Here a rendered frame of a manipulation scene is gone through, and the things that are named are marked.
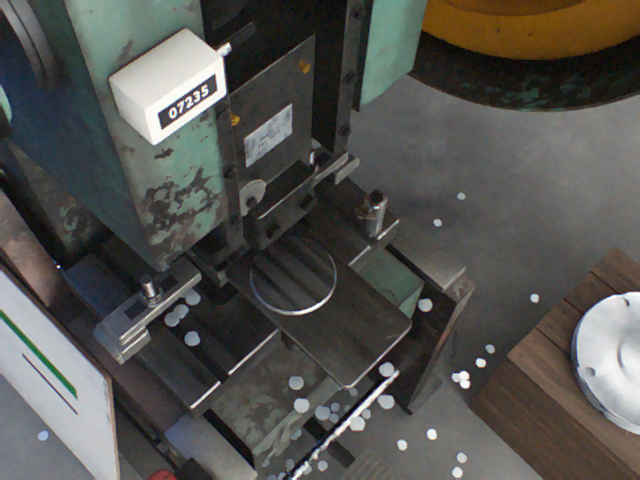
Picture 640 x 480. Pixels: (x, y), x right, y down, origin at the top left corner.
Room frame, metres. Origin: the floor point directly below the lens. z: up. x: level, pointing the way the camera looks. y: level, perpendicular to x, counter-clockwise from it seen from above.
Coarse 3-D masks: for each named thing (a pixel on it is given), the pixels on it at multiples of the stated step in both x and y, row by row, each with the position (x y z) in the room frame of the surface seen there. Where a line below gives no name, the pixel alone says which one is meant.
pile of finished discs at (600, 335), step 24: (600, 312) 0.64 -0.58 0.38; (624, 312) 0.65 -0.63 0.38; (576, 336) 0.59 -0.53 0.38; (600, 336) 0.59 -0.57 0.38; (624, 336) 0.59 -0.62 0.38; (576, 360) 0.54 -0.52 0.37; (600, 360) 0.54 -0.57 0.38; (624, 360) 0.54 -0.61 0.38; (600, 384) 0.49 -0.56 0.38; (624, 384) 0.49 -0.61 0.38; (600, 408) 0.45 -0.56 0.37; (624, 408) 0.45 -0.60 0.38
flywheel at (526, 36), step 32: (448, 0) 0.76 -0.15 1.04; (480, 0) 0.74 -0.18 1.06; (512, 0) 0.72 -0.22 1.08; (544, 0) 0.69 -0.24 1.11; (576, 0) 0.66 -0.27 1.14; (608, 0) 0.63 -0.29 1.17; (448, 32) 0.75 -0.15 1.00; (480, 32) 0.72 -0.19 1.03; (512, 32) 0.69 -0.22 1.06; (544, 32) 0.66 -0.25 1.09; (576, 32) 0.64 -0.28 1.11; (608, 32) 0.62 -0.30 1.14
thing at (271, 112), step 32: (256, 0) 0.59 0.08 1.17; (224, 32) 0.53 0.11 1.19; (256, 32) 0.55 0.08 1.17; (288, 32) 0.55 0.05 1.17; (256, 64) 0.50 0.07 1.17; (288, 64) 0.52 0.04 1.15; (256, 96) 0.49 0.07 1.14; (288, 96) 0.52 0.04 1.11; (256, 128) 0.49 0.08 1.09; (288, 128) 0.52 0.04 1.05; (256, 160) 0.48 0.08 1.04; (288, 160) 0.52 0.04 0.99; (256, 192) 0.47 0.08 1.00; (288, 192) 0.48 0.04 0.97; (256, 224) 0.44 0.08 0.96; (288, 224) 0.48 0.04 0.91
